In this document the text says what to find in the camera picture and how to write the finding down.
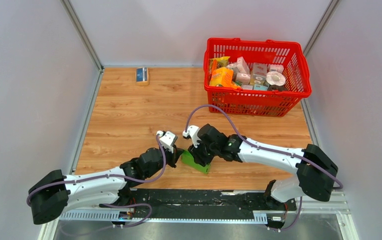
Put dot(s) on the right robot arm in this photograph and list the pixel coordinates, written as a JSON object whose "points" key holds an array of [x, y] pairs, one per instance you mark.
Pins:
{"points": [[314, 173]]}

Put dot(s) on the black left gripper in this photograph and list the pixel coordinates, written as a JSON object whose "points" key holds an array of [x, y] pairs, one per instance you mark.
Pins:
{"points": [[175, 155]]}

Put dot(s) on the blue yellow sponge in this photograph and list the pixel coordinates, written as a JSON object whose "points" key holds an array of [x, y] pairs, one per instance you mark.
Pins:
{"points": [[142, 76]]}

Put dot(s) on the red white carton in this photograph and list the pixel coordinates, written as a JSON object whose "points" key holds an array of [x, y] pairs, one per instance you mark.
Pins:
{"points": [[259, 69]]}

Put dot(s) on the yellow snack bag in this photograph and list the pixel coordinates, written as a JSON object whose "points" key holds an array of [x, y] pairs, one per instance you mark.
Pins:
{"points": [[218, 62]]}

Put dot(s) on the red shopping basket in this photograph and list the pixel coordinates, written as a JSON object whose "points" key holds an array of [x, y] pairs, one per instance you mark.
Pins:
{"points": [[260, 78]]}

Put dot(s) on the pink white tissue pack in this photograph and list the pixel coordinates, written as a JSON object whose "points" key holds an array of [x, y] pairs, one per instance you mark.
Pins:
{"points": [[242, 65]]}

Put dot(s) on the orange snack box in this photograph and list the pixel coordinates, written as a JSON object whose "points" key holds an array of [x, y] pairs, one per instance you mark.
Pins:
{"points": [[222, 77]]}

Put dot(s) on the white perforated cable tray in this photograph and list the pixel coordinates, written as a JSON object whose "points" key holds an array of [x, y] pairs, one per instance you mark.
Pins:
{"points": [[115, 216]]}

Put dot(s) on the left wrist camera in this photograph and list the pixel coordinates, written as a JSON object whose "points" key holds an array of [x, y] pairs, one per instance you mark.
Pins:
{"points": [[167, 140]]}

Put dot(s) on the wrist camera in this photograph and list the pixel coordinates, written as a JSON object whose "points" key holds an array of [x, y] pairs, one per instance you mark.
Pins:
{"points": [[191, 132], [167, 140]]}

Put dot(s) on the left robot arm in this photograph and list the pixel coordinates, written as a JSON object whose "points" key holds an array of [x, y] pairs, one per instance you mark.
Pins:
{"points": [[57, 193]]}

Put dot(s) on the round tape roll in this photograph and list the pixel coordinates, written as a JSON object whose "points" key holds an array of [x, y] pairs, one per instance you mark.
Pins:
{"points": [[275, 78]]}

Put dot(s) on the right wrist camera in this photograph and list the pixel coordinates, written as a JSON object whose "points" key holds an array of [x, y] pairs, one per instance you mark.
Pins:
{"points": [[191, 132]]}

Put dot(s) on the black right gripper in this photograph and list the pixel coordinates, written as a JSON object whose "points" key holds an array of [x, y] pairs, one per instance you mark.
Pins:
{"points": [[198, 157]]}

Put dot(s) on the green paper box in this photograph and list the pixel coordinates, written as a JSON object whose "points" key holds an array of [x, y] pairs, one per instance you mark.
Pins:
{"points": [[188, 160]]}

